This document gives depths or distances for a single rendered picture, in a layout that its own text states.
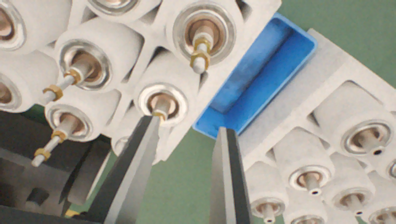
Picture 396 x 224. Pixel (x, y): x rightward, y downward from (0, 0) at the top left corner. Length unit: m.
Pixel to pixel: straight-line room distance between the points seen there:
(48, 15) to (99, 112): 0.16
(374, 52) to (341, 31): 0.10
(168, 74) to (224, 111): 0.35
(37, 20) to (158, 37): 0.16
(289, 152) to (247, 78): 0.23
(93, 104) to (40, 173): 0.35
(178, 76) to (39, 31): 0.19
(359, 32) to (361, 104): 0.25
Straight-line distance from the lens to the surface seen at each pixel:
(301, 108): 0.43
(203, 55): 0.19
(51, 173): 0.69
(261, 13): 0.34
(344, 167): 0.53
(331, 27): 0.58
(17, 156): 0.71
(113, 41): 0.32
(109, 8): 0.29
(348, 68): 0.42
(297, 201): 0.57
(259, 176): 0.50
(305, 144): 0.45
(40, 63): 0.45
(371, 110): 0.40
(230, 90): 0.58
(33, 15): 0.35
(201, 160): 0.77
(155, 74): 0.30
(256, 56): 0.55
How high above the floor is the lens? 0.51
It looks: 54 degrees down
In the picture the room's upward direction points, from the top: 173 degrees counter-clockwise
